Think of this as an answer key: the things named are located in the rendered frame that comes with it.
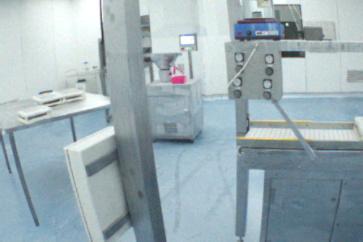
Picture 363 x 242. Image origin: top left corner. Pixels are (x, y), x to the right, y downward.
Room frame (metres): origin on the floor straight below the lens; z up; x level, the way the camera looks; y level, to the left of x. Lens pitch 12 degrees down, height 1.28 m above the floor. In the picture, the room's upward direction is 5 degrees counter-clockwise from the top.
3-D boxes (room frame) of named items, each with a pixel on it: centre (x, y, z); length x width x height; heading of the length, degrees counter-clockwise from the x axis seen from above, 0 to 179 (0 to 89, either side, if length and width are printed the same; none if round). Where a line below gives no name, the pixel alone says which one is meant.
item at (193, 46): (4.05, -0.16, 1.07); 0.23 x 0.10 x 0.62; 72
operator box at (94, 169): (0.60, 0.19, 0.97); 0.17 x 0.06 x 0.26; 154
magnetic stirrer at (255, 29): (1.24, -0.36, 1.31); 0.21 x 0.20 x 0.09; 154
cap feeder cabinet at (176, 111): (3.98, 0.09, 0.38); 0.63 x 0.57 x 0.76; 72
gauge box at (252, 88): (1.17, -0.31, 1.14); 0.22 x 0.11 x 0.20; 64
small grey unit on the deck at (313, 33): (1.13, -0.56, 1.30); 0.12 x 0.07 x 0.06; 64
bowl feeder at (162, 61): (4.05, 0.11, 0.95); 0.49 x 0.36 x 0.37; 72
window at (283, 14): (5.99, -2.03, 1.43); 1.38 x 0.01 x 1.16; 72
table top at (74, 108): (2.65, 1.34, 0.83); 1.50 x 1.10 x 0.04; 41
